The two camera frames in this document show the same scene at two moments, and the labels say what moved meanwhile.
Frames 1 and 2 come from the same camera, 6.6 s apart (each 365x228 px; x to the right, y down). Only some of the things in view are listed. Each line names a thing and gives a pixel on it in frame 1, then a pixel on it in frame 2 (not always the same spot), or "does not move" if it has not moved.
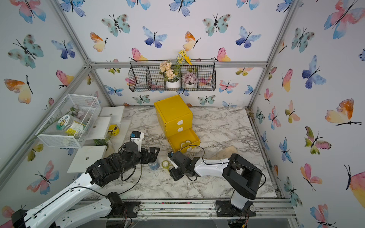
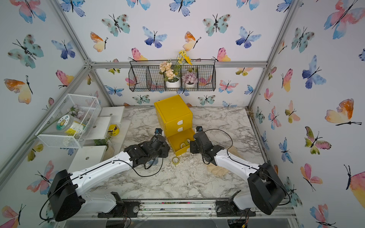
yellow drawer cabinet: (176, 119) does not move
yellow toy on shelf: (113, 130) does not move
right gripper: (173, 175) to (192, 147)
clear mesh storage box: (72, 123) does not move
